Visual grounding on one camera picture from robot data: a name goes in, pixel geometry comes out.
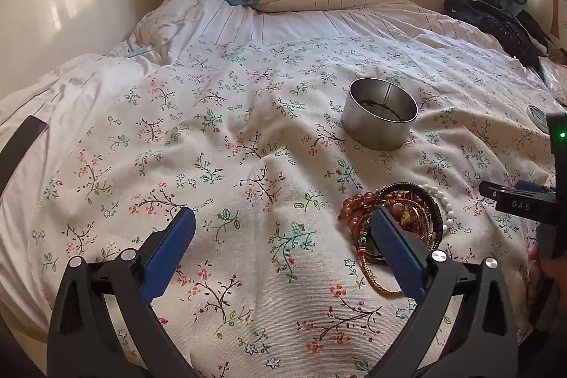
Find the white bead bracelet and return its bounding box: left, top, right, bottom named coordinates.
left=419, top=182, right=457, bottom=235

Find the round silver metal tin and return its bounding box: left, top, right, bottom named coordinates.
left=341, top=78, right=419, bottom=152

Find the floral white duvet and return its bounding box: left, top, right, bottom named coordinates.
left=1, top=36, right=555, bottom=377

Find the operator right hand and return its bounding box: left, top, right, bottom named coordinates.
left=527, top=246, right=567, bottom=313

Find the black strap on bed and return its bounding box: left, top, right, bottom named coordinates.
left=0, top=115, right=49, bottom=193

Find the gold bangle set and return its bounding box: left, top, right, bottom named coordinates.
left=341, top=182, right=454, bottom=298

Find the black jacket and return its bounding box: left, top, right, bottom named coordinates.
left=444, top=0, right=551, bottom=72

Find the striped white pillow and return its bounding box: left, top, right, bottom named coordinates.
left=110, top=0, right=503, bottom=62

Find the round decorated tin lid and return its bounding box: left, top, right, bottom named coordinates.
left=527, top=105, right=548, bottom=131

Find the white plastic bag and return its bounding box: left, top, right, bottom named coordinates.
left=539, top=57, right=567, bottom=107

